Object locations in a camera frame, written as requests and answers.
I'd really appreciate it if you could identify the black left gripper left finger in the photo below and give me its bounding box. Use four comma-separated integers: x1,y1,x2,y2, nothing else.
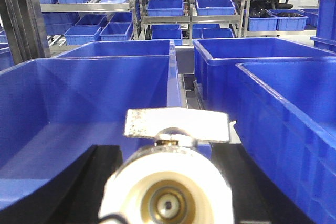
1,145,123,223

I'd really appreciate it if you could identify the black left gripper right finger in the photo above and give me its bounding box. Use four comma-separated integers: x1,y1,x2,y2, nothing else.
211,143,313,223

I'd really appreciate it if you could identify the metal valve with white caps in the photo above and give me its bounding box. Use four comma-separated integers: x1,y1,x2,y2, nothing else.
98,107,235,223

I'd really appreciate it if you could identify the steel shelf rack left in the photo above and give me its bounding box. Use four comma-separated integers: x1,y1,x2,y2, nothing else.
40,0,138,48

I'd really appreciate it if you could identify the steel shelf rack centre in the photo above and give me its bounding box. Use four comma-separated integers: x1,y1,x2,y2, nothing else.
136,0,247,46

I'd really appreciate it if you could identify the large blue bin left near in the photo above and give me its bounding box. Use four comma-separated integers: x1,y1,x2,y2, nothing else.
1,55,181,209

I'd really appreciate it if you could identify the large blue bin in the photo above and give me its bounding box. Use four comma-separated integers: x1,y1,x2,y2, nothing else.
235,57,335,223
1,55,181,209

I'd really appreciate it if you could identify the large blue bin right near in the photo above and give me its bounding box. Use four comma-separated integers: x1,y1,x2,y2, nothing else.
235,57,335,223

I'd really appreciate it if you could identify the blue bin right rear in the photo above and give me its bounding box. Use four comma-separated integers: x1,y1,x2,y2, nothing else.
193,37,335,114

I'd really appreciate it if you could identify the blue bin left rear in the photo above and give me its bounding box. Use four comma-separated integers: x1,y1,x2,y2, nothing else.
56,40,176,58

